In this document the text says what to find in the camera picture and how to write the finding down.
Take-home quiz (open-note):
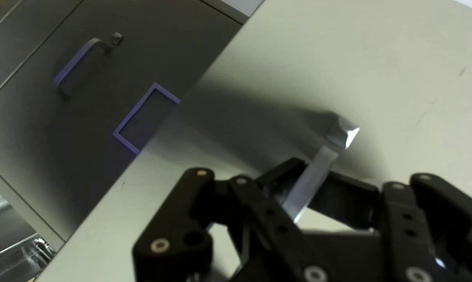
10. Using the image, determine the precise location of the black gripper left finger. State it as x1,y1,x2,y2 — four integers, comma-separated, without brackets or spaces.
132,156,311,282

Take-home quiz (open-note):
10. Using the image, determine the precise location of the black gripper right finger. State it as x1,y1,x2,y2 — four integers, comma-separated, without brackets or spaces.
308,170,472,282

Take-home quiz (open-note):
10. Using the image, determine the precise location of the silver handle of labelled drawer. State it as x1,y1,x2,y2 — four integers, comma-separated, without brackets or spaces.
284,111,363,223

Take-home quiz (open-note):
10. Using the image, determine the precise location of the grey metal filing cabinet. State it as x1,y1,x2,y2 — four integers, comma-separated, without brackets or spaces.
37,0,472,282

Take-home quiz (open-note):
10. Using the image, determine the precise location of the beige drawer with empty label holder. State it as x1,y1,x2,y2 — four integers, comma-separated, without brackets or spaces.
0,0,247,242

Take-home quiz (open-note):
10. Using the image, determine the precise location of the empty silver label holder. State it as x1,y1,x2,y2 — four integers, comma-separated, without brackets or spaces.
112,81,184,156

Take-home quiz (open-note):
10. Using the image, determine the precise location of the white wire rack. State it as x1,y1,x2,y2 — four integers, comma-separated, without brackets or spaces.
0,189,57,282

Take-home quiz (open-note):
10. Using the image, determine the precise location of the silver handle of unlabelled drawer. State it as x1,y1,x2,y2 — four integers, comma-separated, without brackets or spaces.
52,31,126,101

